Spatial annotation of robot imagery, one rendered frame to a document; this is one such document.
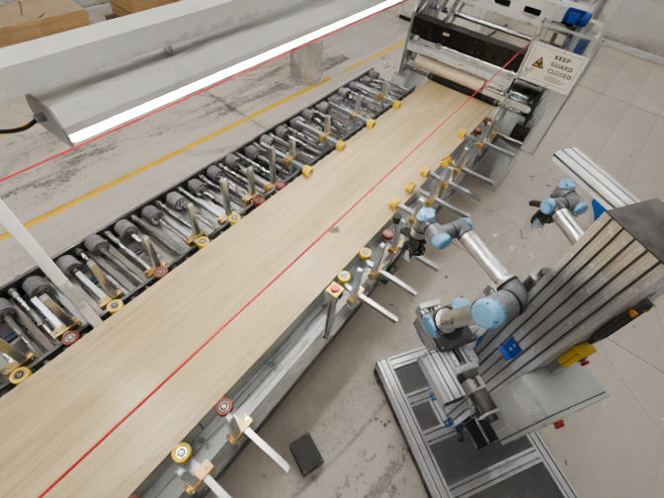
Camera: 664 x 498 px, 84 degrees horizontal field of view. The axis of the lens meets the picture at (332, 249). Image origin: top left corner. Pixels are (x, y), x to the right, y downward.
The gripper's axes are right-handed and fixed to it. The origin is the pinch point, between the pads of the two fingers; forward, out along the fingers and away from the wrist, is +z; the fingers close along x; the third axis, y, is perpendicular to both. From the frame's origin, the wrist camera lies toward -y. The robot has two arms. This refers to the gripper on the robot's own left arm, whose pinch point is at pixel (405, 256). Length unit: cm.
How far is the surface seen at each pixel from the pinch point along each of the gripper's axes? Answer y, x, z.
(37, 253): -32, -160, -20
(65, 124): 18, -112, -103
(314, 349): 9, -50, 62
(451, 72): -225, 178, 23
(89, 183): -267, -205, 131
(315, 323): -11, -42, 70
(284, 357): 5, -68, 70
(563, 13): -169, 228, -50
